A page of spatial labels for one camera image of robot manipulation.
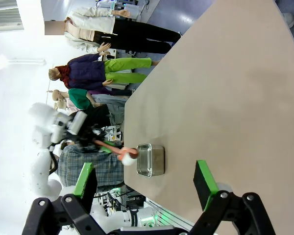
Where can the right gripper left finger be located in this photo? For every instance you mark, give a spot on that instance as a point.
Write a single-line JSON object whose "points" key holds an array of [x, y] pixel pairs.
{"points": [[71, 215]]}

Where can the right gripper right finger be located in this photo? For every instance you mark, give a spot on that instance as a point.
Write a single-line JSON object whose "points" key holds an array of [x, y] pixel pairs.
{"points": [[225, 215]]}

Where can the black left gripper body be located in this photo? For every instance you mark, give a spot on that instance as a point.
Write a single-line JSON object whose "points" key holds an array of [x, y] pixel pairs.
{"points": [[84, 139]]}

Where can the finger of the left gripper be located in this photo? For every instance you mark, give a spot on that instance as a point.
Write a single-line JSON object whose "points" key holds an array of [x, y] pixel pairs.
{"points": [[110, 143], [107, 151]]}

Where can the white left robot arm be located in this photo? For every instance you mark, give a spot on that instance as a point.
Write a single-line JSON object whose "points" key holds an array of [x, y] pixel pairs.
{"points": [[41, 171]]}

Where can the figure in plaid shirt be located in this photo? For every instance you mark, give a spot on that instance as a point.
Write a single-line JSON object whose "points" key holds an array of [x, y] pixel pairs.
{"points": [[100, 171]]}

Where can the mannequin in pale top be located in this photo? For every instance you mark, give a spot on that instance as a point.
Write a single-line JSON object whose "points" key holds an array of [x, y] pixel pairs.
{"points": [[63, 106]]}

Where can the mannequin in green shirt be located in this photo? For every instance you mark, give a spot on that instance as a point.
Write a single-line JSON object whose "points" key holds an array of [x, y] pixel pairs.
{"points": [[78, 98]]}

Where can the rectangular metal tray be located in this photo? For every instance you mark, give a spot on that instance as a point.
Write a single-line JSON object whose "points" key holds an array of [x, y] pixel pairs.
{"points": [[156, 159]]}

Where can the mannequin with green trousers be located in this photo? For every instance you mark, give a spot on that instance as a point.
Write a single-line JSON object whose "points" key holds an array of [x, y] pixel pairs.
{"points": [[85, 73]]}

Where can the ceiling tube light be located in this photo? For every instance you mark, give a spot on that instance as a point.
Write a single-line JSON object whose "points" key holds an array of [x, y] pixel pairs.
{"points": [[19, 61]]}

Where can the mannequin in white jacket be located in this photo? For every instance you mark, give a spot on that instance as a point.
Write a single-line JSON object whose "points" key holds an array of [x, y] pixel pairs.
{"points": [[137, 36]]}

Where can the white sneaker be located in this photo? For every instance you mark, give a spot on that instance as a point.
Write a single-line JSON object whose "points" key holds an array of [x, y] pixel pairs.
{"points": [[288, 20]]}

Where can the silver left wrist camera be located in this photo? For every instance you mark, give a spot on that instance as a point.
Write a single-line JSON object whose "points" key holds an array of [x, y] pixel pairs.
{"points": [[77, 122]]}

